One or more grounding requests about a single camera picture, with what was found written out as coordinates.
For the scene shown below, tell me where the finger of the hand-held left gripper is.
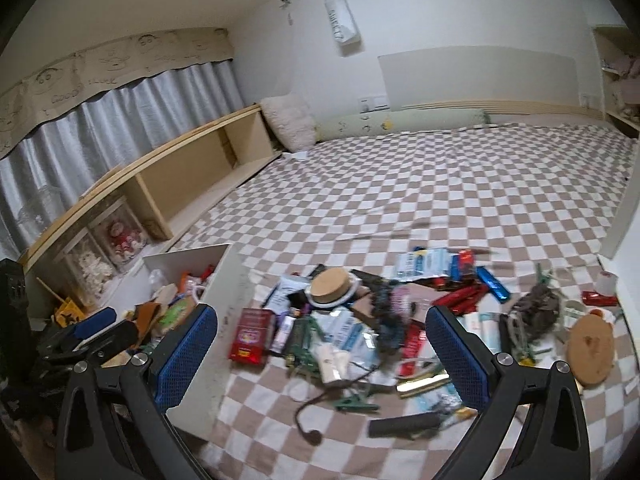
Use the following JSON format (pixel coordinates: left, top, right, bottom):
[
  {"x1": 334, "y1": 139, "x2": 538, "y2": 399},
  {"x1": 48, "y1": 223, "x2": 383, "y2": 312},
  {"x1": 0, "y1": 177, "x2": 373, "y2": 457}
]
[
  {"x1": 75, "y1": 321, "x2": 138, "y2": 356},
  {"x1": 65, "y1": 307, "x2": 118, "y2": 338}
]

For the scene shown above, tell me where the blue white mask packet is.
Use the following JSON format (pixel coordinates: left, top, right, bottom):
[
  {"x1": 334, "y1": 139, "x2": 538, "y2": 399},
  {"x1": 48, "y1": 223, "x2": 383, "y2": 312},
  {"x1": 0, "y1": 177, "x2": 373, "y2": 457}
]
[{"x1": 312, "y1": 310, "x2": 381, "y2": 361}]

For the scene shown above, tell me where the small cream box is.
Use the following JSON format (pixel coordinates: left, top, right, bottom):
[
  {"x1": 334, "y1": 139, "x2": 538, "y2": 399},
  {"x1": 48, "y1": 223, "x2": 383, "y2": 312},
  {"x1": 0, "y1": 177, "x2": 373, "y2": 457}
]
[{"x1": 314, "y1": 342, "x2": 351, "y2": 383}]

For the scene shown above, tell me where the round cork lid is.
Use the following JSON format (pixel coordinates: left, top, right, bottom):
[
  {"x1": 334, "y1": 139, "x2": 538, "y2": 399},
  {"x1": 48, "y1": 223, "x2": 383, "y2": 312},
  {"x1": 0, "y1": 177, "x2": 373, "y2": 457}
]
[{"x1": 306, "y1": 267, "x2": 362, "y2": 311}]

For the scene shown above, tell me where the brown hair claw clip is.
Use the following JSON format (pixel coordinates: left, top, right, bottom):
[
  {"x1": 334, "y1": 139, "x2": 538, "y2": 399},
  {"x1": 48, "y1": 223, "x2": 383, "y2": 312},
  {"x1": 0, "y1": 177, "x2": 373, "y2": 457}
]
[{"x1": 510, "y1": 285, "x2": 563, "y2": 336}]

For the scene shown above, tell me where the brown leather case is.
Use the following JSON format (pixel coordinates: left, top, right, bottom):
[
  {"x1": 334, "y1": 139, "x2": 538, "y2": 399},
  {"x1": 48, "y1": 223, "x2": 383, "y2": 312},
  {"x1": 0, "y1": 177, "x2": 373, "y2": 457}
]
[{"x1": 134, "y1": 302, "x2": 162, "y2": 346}]

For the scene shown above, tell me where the brown wooden board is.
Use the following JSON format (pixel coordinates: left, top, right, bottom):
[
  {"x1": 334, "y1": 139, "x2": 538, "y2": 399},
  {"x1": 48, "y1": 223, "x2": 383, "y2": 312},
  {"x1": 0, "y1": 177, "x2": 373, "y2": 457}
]
[{"x1": 350, "y1": 282, "x2": 436, "y2": 321}]

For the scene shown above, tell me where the white box lid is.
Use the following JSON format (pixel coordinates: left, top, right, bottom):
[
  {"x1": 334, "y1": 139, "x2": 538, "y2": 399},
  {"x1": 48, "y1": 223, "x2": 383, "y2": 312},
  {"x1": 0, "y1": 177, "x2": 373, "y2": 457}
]
[{"x1": 597, "y1": 155, "x2": 640, "y2": 311}]

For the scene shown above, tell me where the pale wooden block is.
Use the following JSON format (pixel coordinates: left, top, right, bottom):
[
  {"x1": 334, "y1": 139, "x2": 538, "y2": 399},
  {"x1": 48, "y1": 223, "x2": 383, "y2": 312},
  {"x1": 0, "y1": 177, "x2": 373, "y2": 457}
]
[{"x1": 149, "y1": 284, "x2": 180, "y2": 307}]

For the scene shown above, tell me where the hanging white paper bag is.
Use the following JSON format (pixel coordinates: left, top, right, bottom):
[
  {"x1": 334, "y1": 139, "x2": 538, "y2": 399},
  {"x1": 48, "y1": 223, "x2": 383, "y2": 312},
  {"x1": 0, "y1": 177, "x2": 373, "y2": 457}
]
[{"x1": 322, "y1": 0, "x2": 362, "y2": 46}]

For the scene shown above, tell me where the checkered bed blanket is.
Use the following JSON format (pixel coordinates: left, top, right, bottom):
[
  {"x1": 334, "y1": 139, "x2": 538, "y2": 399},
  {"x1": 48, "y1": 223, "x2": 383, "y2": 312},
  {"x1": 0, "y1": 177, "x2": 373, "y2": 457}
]
[{"x1": 165, "y1": 120, "x2": 640, "y2": 480}]

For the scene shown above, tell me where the doll case with white dress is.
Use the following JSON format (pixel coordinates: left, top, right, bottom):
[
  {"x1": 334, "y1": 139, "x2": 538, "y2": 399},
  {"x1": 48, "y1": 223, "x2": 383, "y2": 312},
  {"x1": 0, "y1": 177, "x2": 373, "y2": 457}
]
[{"x1": 52, "y1": 232, "x2": 118, "y2": 306}]

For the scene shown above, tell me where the purple slim box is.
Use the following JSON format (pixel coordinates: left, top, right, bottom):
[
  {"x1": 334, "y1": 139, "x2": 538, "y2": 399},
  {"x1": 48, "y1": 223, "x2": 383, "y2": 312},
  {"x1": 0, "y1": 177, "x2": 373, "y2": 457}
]
[{"x1": 272, "y1": 312, "x2": 296, "y2": 353}]

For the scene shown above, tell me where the blue lighter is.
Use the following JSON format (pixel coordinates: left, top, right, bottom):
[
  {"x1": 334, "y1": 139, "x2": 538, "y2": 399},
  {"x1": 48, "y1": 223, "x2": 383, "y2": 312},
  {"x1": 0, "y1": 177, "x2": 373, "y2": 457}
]
[{"x1": 475, "y1": 266, "x2": 511, "y2": 303}]

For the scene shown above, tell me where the white cardboard box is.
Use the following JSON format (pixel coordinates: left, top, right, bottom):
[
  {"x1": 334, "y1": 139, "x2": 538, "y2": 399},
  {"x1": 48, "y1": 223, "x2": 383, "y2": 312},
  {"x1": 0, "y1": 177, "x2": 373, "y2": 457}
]
[{"x1": 100, "y1": 242, "x2": 251, "y2": 431}]

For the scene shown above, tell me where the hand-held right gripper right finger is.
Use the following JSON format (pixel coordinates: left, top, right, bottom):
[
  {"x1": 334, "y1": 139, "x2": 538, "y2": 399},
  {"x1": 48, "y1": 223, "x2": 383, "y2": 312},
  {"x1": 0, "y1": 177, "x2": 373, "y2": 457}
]
[{"x1": 425, "y1": 304, "x2": 591, "y2": 480}]

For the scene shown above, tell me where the black rectangular bar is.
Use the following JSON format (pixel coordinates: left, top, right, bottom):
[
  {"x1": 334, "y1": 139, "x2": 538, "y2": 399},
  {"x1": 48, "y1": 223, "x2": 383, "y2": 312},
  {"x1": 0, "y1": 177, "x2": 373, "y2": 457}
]
[{"x1": 367, "y1": 412, "x2": 441, "y2": 441}]

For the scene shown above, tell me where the pile of clothes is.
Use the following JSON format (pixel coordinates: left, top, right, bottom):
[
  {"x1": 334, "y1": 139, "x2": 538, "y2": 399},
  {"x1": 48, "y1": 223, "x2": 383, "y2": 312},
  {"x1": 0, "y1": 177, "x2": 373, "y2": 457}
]
[{"x1": 602, "y1": 52, "x2": 640, "y2": 81}]

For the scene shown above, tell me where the gold tube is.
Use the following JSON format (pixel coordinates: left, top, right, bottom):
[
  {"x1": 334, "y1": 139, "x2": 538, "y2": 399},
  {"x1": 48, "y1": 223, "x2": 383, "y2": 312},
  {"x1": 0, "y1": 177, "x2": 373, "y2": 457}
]
[{"x1": 397, "y1": 377, "x2": 453, "y2": 400}]

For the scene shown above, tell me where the dark knitted scrunchie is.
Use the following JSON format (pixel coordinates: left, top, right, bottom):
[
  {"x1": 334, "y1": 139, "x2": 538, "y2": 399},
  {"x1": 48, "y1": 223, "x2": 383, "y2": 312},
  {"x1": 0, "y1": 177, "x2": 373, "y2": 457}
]
[{"x1": 372, "y1": 282, "x2": 416, "y2": 361}]

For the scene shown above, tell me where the beige printed valance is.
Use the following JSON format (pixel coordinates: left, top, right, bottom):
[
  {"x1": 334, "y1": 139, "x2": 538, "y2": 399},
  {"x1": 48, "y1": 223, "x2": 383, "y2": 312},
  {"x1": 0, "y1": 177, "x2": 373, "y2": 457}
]
[{"x1": 0, "y1": 27, "x2": 236, "y2": 161}]

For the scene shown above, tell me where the blue white sachet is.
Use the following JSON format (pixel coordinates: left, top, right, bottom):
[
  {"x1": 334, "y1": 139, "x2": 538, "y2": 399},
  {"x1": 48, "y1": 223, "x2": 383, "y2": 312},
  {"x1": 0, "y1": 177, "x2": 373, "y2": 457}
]
[{"x1": 395, "y1": 249, "x2": 453, "y2": 281}]

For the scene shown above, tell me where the cork coaster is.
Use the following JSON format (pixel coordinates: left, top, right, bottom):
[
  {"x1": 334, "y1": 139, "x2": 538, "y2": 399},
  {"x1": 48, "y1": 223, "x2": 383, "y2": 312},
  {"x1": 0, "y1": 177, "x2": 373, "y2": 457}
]
[{"x1": 567, "y1": 312, "x2": 616, "y2": 388}]

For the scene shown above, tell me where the white headboard panel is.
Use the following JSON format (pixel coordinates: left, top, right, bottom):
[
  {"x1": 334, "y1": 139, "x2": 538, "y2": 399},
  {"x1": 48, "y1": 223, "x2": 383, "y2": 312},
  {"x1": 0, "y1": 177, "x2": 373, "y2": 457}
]
[{"x1": 377, "y1": 49, "x2": 581, "y2": 111}]

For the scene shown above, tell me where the red printed box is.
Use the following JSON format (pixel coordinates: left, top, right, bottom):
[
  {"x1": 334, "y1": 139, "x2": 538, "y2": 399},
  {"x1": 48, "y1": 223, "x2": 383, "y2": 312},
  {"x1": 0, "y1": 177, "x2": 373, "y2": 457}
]
[{"x1": 229, "y1": 307, "x2": 277, "y2": 370}]

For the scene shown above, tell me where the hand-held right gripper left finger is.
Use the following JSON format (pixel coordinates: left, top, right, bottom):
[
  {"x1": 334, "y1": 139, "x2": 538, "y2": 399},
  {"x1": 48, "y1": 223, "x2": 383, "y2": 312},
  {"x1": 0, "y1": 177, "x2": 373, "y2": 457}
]
[{"x1": 55, "y1": 304, "x2": 219, "y2": 480}]

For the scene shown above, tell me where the green bolster pillow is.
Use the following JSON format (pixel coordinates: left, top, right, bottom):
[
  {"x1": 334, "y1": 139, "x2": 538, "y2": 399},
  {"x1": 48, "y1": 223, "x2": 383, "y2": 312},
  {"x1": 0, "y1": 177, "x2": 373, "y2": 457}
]
[{"x1": 315, "y1": 109, "x2": 493, "y2": 143}]

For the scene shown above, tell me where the doll case with red dress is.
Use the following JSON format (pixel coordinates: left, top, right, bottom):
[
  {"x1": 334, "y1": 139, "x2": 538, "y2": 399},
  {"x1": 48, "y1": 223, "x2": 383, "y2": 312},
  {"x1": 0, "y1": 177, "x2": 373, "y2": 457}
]
[{"x1": 90, "y1": 197, "x2": 151, "y2": 273}]

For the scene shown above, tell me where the red white slim packet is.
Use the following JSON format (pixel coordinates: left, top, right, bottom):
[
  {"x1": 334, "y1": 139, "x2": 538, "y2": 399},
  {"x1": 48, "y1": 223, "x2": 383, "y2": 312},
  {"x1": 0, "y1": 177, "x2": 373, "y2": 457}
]
[{"x1": 400, "y1": 322, "x2": 428, "y2": 376}]

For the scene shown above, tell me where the black cable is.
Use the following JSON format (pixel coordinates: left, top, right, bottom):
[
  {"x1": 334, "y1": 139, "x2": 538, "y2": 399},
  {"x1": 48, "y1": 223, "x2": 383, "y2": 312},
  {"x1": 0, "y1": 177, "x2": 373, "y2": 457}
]
[{"x1": 295, "y1": 375, "x2": 391, "y2": 446}]

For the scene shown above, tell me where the wooden shelf unit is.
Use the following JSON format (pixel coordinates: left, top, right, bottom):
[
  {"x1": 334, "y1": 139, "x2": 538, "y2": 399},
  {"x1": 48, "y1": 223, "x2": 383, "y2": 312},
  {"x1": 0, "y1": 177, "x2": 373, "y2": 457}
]
[{"x1": 20, "y1": 102, "x2": 283, "y2": 321}]

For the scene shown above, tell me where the red flat packet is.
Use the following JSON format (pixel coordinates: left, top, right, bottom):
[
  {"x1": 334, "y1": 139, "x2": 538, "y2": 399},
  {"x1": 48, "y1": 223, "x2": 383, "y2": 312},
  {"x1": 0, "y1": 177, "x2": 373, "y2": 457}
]
[{"x1": 581, "y1": 291, "x2": 620, "y2": 307}]

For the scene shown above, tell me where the fluffy white pillow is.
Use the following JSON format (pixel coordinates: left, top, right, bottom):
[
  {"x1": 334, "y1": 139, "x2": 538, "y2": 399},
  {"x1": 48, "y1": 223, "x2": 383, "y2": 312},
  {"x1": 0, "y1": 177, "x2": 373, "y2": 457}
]
[{"x1": 259, "y1": 94, "x2": 321, "y2": 153}]

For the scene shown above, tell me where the grey curtain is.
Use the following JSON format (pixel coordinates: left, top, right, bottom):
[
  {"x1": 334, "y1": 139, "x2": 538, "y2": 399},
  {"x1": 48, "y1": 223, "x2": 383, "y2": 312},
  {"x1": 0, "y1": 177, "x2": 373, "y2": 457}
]
[{"x1": 0, "y1": 57, "x2": 251, "y2": 266}]

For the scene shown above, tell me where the wooden closet shelf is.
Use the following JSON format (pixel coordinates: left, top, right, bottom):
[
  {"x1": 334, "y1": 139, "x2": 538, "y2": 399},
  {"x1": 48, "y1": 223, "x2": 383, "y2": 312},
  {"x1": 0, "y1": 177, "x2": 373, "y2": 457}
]
[{"x1": 592, "y1": 25, "x2": 640, "y2": 136}]

